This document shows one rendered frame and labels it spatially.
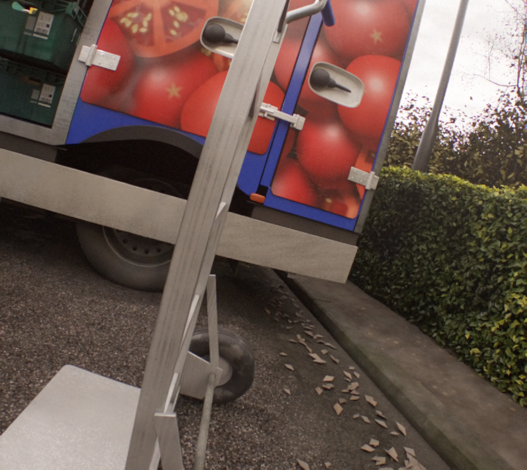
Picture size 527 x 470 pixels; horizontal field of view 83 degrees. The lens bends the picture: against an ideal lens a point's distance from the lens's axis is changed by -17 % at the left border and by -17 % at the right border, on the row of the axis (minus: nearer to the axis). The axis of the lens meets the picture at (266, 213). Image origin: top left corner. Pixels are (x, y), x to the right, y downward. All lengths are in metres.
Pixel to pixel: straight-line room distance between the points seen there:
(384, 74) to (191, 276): 1.67
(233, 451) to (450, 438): 0.74
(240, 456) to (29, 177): 1.35
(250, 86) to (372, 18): 1.63
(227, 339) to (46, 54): 1.27
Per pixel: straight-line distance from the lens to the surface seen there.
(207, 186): 0.33
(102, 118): 1.58
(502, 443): 1.54
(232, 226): 1.61
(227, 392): 1.11
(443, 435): 1.40
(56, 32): 1.59
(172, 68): 1.58
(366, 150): 1.80
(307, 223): 1.72
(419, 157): 3.41
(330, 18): 1.09
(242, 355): 1.04
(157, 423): 0.44
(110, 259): 1.77
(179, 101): 1.55
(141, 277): 1.77
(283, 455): 1.08
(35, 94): 1.86
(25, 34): 1.64
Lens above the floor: 0.70
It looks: 5 degrees down
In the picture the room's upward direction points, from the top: 17 degrees clockwise
